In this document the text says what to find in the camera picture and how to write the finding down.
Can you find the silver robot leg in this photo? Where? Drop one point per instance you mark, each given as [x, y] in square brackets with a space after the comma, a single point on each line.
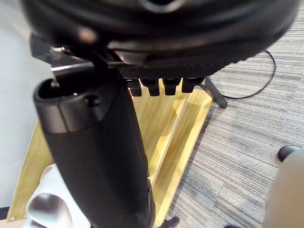
[287, 194]

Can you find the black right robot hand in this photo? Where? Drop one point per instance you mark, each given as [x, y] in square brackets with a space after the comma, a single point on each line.
[99, 147]

